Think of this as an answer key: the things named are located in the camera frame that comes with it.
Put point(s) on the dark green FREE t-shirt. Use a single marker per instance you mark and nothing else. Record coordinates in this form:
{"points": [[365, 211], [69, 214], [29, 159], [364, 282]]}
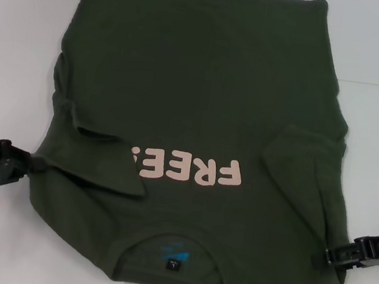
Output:
{"points": [[196, 90]]}

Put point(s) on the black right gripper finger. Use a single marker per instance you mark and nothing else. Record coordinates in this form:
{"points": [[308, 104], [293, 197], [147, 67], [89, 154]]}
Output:
{"points": [[376, 242], [345, 261]]}

